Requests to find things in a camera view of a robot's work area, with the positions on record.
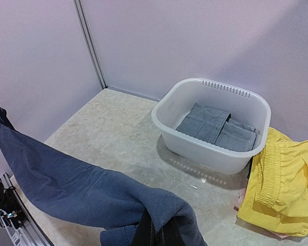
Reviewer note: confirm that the yellow shorts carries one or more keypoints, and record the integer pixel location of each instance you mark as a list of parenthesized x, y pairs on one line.
[(276, 196)]

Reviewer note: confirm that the left aluminium corner post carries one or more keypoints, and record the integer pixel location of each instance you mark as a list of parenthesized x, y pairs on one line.
[(90, 43)]

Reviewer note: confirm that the front aluminium rail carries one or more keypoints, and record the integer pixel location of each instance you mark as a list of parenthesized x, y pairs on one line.
[(29, 233)]

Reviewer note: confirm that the folded grey denim cloth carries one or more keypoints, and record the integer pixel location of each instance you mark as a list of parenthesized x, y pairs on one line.
[(218, 128)]

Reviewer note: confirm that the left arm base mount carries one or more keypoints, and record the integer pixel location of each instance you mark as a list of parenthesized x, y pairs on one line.
[(10, 209)]

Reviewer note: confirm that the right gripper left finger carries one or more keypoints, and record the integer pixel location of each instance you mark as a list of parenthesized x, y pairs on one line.
[(144, 235)]

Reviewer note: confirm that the navy blue tank top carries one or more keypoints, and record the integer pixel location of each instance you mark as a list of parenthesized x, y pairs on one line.
[(72, 190)]

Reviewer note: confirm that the white plastic wash basin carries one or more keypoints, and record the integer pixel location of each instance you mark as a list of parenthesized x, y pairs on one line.
[(245, 106)]

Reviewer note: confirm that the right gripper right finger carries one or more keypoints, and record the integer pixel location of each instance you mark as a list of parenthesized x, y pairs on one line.
[(170, 235)]

